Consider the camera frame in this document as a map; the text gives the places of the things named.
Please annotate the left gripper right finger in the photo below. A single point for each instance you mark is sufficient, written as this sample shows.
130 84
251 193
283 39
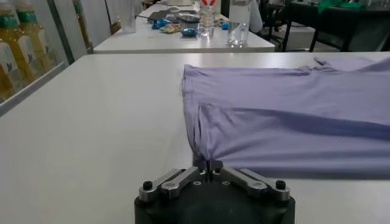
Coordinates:
253 185

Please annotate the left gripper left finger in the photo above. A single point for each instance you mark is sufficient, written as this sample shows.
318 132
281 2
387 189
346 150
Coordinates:
176 182

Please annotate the purple t-shirt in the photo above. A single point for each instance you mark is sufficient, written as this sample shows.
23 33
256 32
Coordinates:
289 115

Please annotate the long white table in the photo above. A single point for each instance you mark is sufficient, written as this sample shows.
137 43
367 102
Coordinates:
152 41

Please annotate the blue snack packet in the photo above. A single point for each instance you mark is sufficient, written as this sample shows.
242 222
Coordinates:
189 32
225 25
160 23

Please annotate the tan snack packet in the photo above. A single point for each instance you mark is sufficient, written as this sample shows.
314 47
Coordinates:
170 28

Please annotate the clear unlabelled water bottle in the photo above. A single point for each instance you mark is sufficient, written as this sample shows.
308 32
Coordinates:
239 27

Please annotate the red label water bottle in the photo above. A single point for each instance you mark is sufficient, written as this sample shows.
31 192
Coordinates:
206 21

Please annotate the brown cardboard box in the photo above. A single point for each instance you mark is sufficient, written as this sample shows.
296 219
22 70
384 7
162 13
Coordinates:
114 28

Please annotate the dark grey laptop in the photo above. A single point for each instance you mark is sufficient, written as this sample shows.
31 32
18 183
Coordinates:
160 14

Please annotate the clear tumbler white lid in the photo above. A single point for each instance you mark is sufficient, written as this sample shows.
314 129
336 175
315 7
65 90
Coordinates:
128 16

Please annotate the glass door drinks fridge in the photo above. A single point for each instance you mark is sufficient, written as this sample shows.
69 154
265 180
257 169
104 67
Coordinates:
30 89

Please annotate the black table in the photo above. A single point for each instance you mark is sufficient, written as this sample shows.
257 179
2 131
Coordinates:
350 21

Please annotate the green cloth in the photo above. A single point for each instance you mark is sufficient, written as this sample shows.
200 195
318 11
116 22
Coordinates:
335 4

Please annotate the yellow tea bottle green label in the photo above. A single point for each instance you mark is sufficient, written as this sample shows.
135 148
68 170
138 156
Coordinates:
16 51
6 73
36 39

